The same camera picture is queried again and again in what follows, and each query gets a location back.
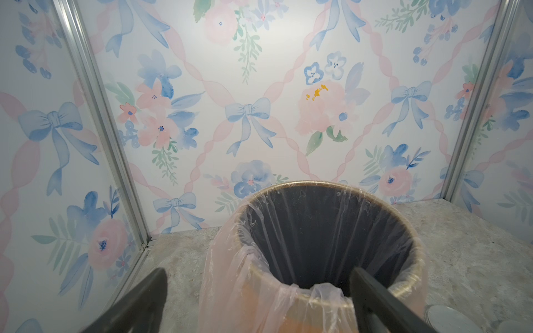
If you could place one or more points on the orange trash bin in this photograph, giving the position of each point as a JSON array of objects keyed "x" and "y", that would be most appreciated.
[{"x": 329, "y": 241}]

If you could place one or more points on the grey metal jar lid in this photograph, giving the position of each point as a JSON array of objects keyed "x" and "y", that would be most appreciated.
[{"x": 445, "y": 319}]

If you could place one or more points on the left aluminium corner post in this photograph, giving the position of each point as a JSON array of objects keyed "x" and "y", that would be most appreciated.
[{"x": 93, "y": 88}]

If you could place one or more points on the right aluminium corner post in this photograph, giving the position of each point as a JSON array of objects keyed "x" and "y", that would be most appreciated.
[{"x": 490, "y": 66}]

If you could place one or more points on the translucent plastic jar lid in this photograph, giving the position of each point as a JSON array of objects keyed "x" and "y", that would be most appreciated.
[{"x": 511, "y": 326}]

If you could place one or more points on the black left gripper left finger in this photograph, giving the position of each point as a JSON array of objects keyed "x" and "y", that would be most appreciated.
[{"x": 140, "y": 310}]

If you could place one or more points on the aluminium corner post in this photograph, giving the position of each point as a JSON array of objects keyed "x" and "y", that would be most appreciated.
[
  {"x": 490, "y": 66},
  {"x": 93, "y": 88}
]

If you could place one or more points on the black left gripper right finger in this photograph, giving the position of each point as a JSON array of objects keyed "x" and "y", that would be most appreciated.
[{"x": 377, "y": 310}]

